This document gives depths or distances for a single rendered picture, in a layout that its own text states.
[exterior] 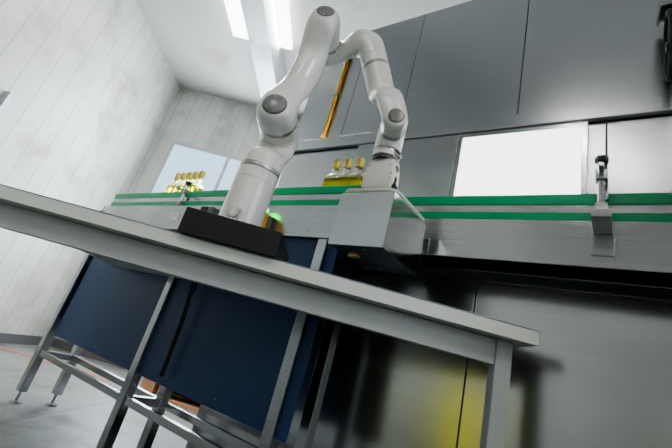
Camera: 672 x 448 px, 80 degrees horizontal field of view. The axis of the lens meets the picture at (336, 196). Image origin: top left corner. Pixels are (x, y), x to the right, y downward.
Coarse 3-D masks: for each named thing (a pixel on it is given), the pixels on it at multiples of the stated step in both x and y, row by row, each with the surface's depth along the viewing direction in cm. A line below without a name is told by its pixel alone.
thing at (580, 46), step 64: (512, 0) 180; (576, 0) 161; (640, 0) 146; (448, 64) 183; (512, 64) 164; (576, 64) 148; (640, 64) 135; (320, 128) 211; (448, 128) 163; (512, 128) 148; (640, 128) 126; (640, 192) 118; (512, 320) 120; (576, 320) 111; (640, 320) 104
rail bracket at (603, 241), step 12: (600, 156) 98; (600, 168) 93; (600, 180) 96; (600, 192) 94; (600, 204) 93; (600, 216) 91; (600, 228) 96; (612, 228) 95; (600, 240) 98; (612, 240) 97; (600, 252) 97; (612, 252) 96
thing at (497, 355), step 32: (0, 224) 103; (32, 224) 103; (64, 224) 103; (128, 256) 101; (160, 256) 101; (192, 256) 102; (224, 288) 99; (256, 288) 99; (288, 288) 100; (352, 320) 97; (384, 320) 98; (416, 320) 98; (448, 352) 97; (480, 352) 96; (512, 352) 96
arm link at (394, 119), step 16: (368, 64) 130; (384, 64) 129; (368, 80) 129; (384, 80) 127; (368, 96) 129; (384, 96) 116; (400, 96) 117; (384, 112) 114; (400, 112) 114; (384, 128) 115; (400, 128) 113
